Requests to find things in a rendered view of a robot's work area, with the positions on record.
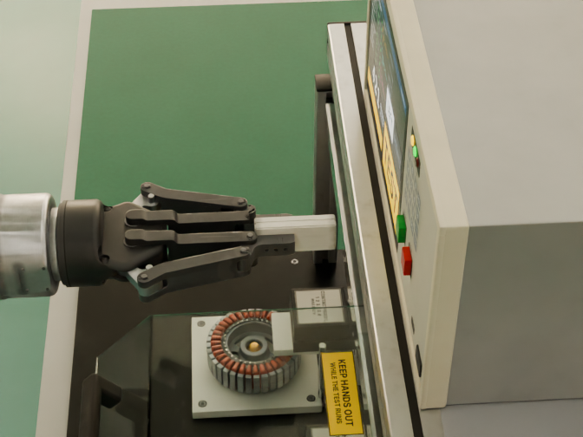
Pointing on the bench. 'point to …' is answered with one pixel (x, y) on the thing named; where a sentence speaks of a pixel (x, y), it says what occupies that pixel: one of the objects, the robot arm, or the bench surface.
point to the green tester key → (400, 229)
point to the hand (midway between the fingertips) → (295, 233)
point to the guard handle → (102, 394)
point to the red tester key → (406, 261)
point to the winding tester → (490, 196)
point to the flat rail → (342, 204)
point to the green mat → (206, 101)
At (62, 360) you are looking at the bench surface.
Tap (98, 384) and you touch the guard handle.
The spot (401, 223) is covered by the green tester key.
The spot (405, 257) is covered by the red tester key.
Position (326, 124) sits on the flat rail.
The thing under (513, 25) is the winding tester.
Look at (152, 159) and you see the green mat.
